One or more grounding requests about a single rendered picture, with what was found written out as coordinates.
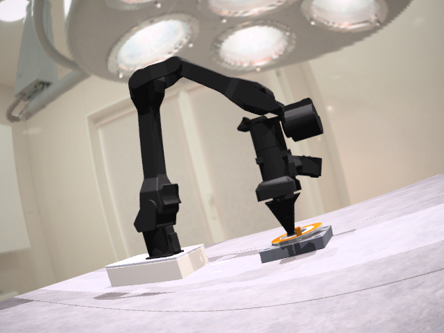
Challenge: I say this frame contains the orange round plate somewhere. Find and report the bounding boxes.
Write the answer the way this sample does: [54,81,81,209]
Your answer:
[271,223,323,246]

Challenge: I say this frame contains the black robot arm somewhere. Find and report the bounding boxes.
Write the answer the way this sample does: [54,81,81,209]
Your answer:
[128,56,323,260]

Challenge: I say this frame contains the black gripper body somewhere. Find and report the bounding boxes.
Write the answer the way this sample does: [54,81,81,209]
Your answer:
[255,145,302,202]

